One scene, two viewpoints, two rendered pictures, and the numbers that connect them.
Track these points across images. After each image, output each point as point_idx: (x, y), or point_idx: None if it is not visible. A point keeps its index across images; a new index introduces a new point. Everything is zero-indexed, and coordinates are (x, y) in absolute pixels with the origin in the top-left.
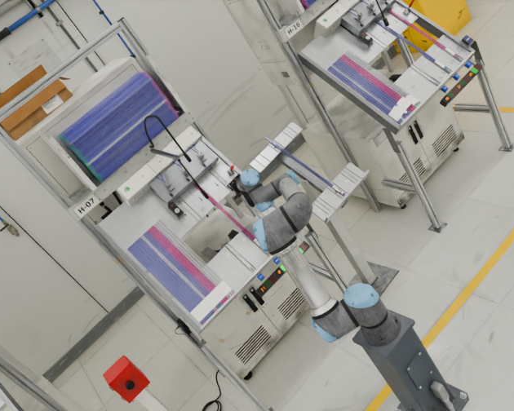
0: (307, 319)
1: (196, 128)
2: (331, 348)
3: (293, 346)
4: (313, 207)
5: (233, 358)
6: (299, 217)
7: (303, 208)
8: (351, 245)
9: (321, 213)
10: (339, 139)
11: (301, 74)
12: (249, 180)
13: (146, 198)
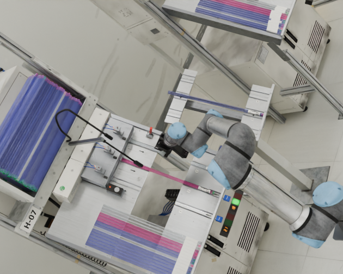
0: (265, 244)
1: (100, 108)
2: (302, 260)
3: (264, 273)
4: None
5: None
6: (247, 144)
7: (247, 135)
8: (280, 159)
9: None
10: (226, 70)
11: (172, 25)
12: (178, 133)
13: (82, 190)
